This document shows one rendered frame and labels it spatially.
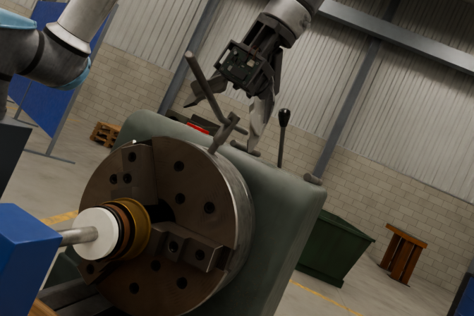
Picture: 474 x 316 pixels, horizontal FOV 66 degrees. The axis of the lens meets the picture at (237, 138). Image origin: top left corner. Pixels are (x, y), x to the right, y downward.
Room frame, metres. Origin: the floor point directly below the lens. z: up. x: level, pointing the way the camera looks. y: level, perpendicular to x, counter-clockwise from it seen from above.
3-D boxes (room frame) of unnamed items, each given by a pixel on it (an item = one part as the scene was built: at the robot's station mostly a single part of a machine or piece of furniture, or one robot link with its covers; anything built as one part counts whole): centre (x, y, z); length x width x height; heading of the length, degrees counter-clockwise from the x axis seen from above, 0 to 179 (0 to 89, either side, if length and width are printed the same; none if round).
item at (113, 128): (8.62, 2.51, 0.22); 1.25 x 0.86 x 0.44; 176
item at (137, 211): (0.55, 0.11, 1.08); 0.09 x 0.09 x 0.09; 71
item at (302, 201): (1.08, -0.05, 1.06); 0.59 x 0.48 x 0.39; 161
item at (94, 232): (0.44, 0.14, 1.08); 0.13 x 0.07 x 0.07; 161
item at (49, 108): (6.54, 3.75, 1.18); 4.12 x 0.80 x 2.35; 45
